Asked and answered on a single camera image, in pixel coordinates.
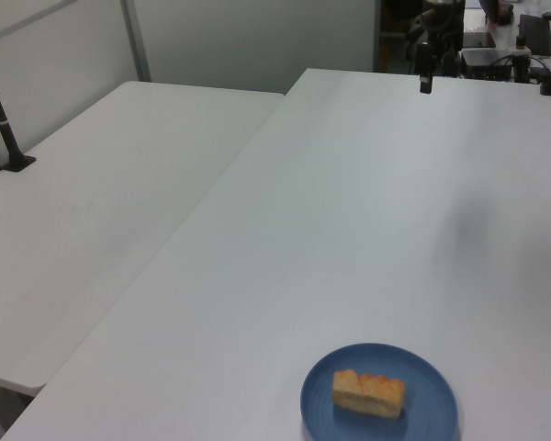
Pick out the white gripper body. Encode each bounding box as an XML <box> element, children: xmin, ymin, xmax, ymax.
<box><xmin>416</xmin><ymin>41</ymin><xmax>433</xmax><ymax>81</ymax></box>

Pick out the black camera stand white tie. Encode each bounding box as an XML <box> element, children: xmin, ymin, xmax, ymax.
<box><xmin>0</xmin><ymin>45</ymin><xmax>38</xmax><ymax>175</ymax></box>

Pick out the black box device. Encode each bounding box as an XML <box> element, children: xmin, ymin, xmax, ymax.
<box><xmin>460</xmin><ymin>47</ymin><xmax>516</xmax><ymax>81</ymax></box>

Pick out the golden toasted bread piece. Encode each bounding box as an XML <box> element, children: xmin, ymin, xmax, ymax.
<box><xmin>332</xmin><ymin>368</ymin><xmax>407</xmax><ymax>420</ymax></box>

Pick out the white side table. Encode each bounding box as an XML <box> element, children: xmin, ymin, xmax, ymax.
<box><xmin>0</xmin><ymin>80</ymin><xmax>287</xmax><ymax>398</ymax></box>

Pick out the grey partition post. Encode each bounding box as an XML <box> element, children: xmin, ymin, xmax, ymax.
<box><xmin>120</xmin><ymin>0</ymin><xmax>152</xmax><ymax>85</ymax></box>

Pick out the black button pendant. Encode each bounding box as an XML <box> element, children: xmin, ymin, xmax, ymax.
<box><xmin>513</xmin><ymin>35</ymin><xmax>533</xmax><ymax>85</ymax></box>

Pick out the dark laptop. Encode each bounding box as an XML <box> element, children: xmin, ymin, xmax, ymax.
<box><xmin>517</xmin><ymin>13</ymin><xmax>551</xmax><ymax>57</ymax></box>

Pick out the blue round plate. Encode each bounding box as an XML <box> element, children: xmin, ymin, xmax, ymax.
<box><xmin>300</xmin><ymin>343</ymin><xmax>460</xmax><ymax>441</ymax></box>

